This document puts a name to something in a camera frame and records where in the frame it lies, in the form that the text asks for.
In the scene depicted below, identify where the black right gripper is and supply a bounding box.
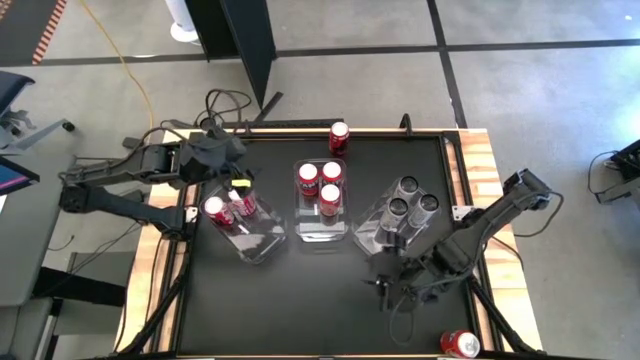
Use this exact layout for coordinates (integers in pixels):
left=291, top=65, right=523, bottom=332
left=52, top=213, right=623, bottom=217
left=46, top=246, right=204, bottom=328
left=368, top=272, right=436, bottom=311

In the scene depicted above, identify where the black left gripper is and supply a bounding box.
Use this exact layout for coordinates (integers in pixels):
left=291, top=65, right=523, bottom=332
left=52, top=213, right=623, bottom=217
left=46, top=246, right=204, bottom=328
left=179, top=130, right=261, bottom=196

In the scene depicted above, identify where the red Coca-Cola can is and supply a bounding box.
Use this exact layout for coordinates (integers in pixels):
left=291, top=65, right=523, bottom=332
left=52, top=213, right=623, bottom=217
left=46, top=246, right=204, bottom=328
left=228, top=187, right=259, bottom=218
left=439, top=328, right=482, bottom=359
left=203, top=195, right=236, bottom=227

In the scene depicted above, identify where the clear plastic storage bin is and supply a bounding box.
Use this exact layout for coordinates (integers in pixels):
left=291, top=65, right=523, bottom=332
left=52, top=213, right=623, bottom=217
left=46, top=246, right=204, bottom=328
left=292, top=157, right=350, bottom=244
left=198, top=172, right=290, bottom=265
left=351, top=174, right=445, bottom=259

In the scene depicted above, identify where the black horizontal bar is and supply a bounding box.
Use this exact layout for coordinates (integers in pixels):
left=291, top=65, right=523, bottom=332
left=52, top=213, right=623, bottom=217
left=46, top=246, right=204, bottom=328
left=222, top=118, right=332, bottom=130

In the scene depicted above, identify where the black partition panel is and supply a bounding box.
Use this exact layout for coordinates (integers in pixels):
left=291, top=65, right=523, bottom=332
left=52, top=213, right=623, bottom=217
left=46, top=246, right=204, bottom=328
left=184, top=0, right=285, bottom=124

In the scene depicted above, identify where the black desk foot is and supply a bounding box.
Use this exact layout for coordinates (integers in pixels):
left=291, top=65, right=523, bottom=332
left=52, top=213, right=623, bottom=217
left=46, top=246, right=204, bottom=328
left=29, top=266, right=127, bottom=309

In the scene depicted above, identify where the grey desk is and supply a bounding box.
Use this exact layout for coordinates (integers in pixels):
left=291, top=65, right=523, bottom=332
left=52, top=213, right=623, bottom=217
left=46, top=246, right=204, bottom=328
left=0, top=149, right=77, bottom=307

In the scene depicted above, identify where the monitor with blue screen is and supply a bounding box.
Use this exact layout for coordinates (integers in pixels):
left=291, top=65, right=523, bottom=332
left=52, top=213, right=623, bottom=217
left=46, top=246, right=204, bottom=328
left=0, top=155, right=41, bottom=197

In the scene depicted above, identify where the office chair grey base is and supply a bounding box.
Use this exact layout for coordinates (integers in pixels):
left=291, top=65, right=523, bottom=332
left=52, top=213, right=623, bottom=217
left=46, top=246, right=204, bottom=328
left=0, top=69, right=77, bottom=151

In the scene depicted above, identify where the black mat orange striped edge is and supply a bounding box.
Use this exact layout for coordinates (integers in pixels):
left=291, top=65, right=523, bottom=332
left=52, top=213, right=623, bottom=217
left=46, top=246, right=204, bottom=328
left=0, top=0, right=69, bottom=66

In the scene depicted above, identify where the black looped cable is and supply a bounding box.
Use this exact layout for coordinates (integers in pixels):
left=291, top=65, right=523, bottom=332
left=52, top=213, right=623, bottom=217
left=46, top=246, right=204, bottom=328
left=159, top=87, right=254, bottom=132

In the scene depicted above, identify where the black diagonal frame strut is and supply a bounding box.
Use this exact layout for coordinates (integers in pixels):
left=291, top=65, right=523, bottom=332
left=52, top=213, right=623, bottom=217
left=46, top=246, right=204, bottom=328
left=115, top=234, right=196, bottom=357
left=462, top=269, right=540, bottom=357

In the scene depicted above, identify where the yellow floor cable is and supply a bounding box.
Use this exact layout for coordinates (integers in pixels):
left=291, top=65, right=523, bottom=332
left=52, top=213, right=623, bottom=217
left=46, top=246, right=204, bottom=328
left=78, top=0, right=155, bottom=131

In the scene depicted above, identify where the white pedestal base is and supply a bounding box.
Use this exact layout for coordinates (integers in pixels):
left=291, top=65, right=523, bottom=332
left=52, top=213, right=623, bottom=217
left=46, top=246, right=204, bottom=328
left=164, top=0, right=201, bottom=44

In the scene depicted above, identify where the black stand with cables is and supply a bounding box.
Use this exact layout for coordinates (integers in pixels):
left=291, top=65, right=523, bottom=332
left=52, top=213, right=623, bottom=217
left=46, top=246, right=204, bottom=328
left=587, top=138, right=640, bottom=206

